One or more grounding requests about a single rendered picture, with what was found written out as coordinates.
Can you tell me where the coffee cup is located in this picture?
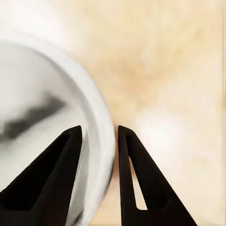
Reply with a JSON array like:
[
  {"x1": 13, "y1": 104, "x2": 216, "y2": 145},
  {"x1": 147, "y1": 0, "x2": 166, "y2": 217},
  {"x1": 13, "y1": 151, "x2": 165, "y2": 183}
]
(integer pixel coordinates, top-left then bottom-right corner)
[{"x1": 0, "y1": 28, "x2": 116, "y2": 226}]

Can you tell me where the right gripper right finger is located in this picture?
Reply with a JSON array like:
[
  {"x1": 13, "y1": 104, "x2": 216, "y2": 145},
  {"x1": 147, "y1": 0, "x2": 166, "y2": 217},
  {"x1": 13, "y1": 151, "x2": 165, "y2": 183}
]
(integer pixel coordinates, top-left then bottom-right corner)
[{"x1": 118, "y1": 125, "x2": 198, "y2": 226}]

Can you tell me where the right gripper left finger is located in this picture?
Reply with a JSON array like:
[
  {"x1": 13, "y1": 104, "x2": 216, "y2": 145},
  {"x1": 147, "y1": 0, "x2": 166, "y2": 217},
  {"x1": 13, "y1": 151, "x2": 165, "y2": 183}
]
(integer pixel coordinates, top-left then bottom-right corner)
[{"x1": 0, "y1": 125, "x2": 82, "y2": 226}]

